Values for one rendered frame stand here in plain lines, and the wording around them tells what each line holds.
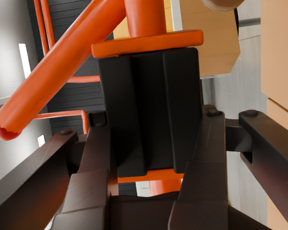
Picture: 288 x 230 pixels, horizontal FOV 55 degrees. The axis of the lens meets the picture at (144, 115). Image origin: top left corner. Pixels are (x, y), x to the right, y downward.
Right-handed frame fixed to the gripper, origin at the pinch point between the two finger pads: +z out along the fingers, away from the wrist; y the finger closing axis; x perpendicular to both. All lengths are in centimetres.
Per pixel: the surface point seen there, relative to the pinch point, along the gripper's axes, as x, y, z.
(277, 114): -5.6, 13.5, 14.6
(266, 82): -2.0, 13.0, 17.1
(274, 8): 6.6, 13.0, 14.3
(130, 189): -605, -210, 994
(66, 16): 106, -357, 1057
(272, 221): -22.2, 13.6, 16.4
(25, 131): -257, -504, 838
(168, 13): 47, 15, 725
